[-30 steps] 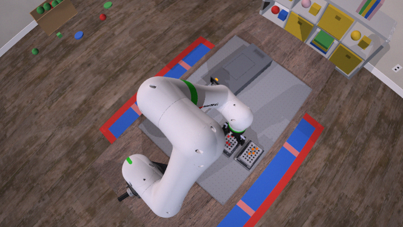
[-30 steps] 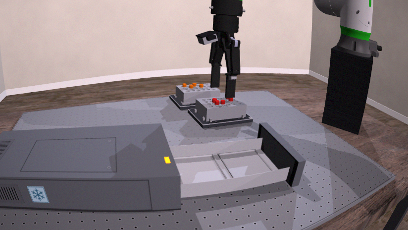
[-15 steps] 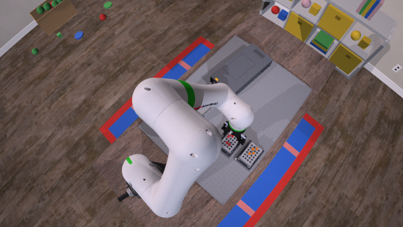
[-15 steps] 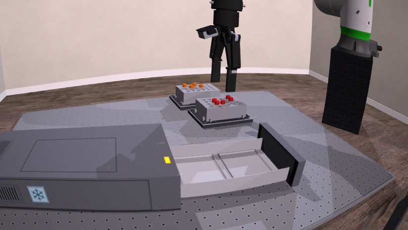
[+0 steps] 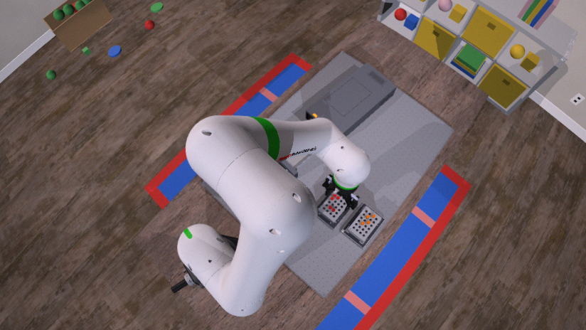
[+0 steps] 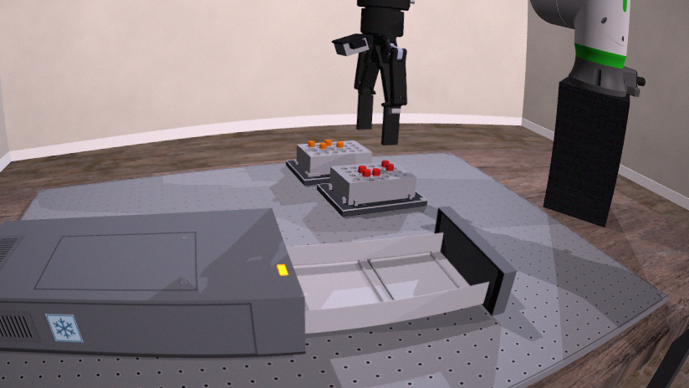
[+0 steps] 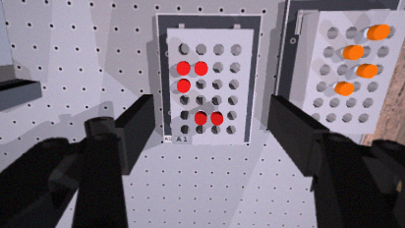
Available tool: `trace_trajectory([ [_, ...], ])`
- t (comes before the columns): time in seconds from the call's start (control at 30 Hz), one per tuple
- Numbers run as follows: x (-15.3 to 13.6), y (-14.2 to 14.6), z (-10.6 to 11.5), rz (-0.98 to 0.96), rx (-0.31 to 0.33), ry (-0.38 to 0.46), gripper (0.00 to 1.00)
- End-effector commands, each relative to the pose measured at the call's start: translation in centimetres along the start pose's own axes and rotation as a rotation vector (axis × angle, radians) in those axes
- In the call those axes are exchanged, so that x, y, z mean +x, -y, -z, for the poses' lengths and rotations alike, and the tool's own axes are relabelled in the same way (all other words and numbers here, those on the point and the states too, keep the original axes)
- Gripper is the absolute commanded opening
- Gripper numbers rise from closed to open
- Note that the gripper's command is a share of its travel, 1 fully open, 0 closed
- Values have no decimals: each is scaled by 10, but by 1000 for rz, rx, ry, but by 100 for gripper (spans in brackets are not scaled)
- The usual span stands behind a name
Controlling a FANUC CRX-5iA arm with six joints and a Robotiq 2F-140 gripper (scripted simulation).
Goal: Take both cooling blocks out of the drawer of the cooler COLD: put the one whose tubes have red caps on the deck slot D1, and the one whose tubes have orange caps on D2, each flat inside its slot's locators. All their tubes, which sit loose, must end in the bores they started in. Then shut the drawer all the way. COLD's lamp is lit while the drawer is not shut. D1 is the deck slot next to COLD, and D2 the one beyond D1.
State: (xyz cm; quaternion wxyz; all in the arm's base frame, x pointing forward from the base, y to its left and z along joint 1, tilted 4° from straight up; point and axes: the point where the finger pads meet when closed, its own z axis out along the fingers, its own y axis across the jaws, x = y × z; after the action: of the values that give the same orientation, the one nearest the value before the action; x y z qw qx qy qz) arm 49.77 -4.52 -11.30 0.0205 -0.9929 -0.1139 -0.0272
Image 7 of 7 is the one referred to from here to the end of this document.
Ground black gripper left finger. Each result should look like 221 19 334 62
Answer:
0 94 155 228

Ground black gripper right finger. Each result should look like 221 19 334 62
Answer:
267 95 405 228

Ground white tube rack with holes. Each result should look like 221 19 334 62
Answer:
289 10 405 134
167 28 254 144

